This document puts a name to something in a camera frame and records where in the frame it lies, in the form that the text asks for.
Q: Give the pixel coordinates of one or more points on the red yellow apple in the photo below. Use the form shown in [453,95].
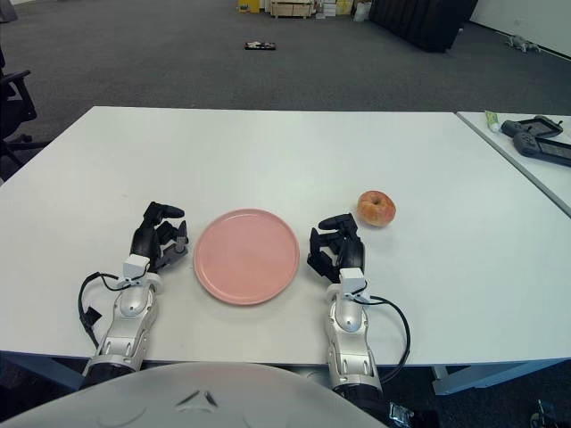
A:
[377,209]

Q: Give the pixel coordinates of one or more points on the green white tube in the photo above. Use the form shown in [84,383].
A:
[491,119]

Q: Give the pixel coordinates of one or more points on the pink round plate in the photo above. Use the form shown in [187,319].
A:
[245,258]

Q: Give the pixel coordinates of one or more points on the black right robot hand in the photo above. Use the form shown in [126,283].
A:
[352,252]

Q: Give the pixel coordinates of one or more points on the wooden crate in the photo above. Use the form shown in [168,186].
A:
[292,9]

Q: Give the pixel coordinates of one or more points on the grey robot torso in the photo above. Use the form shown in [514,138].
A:
[178,397]

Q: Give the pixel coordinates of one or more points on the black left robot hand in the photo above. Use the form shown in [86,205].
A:
[143,238]

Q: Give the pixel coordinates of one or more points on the black caster base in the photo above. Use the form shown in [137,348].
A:
[542,414]

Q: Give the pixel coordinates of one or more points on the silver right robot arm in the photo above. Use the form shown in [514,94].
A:
[348,321]

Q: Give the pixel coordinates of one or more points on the grey quadruped robot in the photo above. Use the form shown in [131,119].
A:
[519,43]

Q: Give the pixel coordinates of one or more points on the black partition screen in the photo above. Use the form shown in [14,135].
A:
[424,22]

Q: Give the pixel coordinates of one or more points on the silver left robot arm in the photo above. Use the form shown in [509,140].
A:
[129,307]

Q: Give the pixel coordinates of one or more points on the yellow box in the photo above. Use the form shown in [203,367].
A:
[249,5]

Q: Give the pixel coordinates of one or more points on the white plastic bag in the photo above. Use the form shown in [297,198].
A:
[361,12]

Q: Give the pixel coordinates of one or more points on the black handheld controller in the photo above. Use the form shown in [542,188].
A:
[513,127]
[526,143]

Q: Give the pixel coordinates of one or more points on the flat black floor item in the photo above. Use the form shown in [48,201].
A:
[259,45]

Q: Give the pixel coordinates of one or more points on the stacked cardboard boxes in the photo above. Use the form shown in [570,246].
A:
[334,8]

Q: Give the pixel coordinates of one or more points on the black office chair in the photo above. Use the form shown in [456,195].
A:
[18,102]

